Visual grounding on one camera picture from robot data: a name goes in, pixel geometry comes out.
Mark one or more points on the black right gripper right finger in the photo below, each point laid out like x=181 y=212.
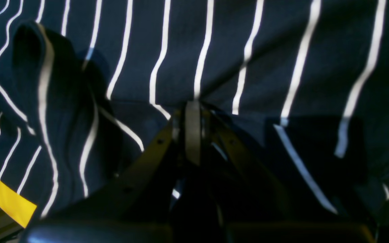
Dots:
x=232 y=197

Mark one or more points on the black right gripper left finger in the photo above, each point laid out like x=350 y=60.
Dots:
x=132 y=208

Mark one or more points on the navy white striped T-shirt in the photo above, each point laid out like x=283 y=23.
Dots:
x=86 y=85

